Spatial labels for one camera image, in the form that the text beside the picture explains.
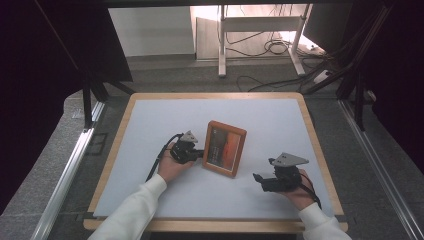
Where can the wooden table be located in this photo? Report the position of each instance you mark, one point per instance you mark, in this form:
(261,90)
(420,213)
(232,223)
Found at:
(213,226)

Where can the white power strip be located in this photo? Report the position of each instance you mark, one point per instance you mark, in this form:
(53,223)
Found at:
(322,76)

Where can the aluminium rail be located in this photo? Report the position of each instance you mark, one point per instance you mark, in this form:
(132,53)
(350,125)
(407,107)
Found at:
(66,176)
(380,166)

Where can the person's right hand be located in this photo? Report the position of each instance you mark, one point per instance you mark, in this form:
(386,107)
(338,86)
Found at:
(305,196)

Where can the black curtain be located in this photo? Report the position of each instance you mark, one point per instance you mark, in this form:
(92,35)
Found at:
(36,83)
(400,76)

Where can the white board panel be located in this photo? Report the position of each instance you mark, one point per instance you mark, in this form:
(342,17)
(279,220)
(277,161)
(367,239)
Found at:
(150,31)

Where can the person's left hand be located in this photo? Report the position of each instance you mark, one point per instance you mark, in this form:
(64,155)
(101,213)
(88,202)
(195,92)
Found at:
(170,168)

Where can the white table mat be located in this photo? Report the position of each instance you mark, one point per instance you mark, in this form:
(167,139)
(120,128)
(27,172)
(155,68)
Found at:
(266,126)

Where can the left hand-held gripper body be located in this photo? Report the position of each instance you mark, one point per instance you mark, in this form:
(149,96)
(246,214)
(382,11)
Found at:
(183,151)

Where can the wooden photo frame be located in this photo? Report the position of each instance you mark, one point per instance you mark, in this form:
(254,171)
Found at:
(224,148)

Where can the white desk frame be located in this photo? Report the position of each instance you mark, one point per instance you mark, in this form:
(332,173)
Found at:
(260,24)

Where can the black metal stand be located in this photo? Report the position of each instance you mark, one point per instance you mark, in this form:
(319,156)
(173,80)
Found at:
(87,100)
(359,100)

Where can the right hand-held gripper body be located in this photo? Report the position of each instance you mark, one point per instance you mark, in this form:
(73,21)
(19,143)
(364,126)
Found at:
(283,178)

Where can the black floor outlet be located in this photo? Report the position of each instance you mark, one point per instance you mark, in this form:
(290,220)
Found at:
(97,143)

